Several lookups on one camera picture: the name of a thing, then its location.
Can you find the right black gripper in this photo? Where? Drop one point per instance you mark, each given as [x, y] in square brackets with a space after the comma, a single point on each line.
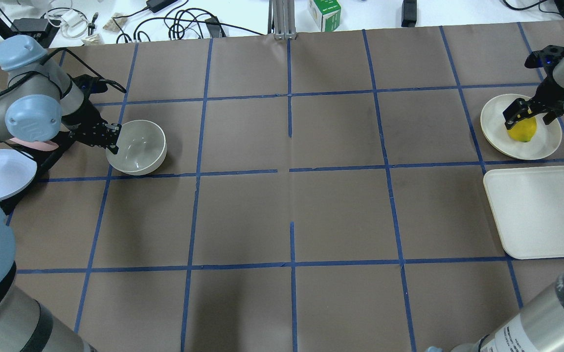
[550, 96]

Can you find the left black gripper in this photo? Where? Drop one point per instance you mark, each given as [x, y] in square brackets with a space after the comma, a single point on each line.
[87, 125]

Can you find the yellow lemon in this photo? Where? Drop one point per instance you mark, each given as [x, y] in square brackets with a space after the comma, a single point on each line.
[524, 130]

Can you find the cream ceramic bowl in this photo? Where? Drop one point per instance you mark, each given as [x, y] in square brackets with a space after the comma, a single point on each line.
[141, 146]

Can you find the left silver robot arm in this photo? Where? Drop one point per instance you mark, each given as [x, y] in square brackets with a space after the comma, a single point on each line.
[39, 99]

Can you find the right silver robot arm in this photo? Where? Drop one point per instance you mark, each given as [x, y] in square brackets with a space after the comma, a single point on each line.
[539, 325]

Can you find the cream round plate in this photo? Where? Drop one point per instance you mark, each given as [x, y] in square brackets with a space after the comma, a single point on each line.
[545, 142]

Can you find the pink plate in rack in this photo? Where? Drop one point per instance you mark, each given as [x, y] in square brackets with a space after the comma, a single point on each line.
[46, 146]

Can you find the black dish rack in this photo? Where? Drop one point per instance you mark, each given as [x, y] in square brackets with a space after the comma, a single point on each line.
[85, 85]

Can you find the cream rectangular tray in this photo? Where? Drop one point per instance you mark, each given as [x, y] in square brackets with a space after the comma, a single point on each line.
[528, 208]

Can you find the blue plate in rack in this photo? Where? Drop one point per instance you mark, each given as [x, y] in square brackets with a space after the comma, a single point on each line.
[16, 172]

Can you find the black power adapter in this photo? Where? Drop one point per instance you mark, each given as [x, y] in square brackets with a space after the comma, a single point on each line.
[157, 5]

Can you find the green white box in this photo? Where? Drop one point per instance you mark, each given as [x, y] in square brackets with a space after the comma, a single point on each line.
[326, 14]

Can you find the aluminium frame post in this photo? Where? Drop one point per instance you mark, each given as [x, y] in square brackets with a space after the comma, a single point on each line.
[281, 22]

